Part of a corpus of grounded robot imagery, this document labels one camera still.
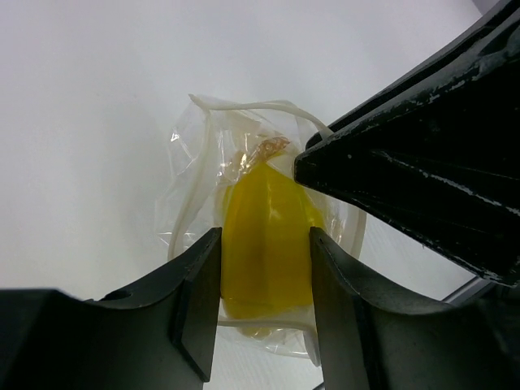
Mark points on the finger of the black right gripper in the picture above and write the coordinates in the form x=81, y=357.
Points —
x=436, y=154

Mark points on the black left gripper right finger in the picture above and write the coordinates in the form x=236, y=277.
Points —
x=375, y=334

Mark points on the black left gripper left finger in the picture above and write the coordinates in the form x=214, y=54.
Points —
x=155, y=333

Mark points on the yellow fake food slice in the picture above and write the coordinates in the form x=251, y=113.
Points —
x=266, y=267

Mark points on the clear zip top bag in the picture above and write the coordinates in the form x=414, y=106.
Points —
x=213, y=145

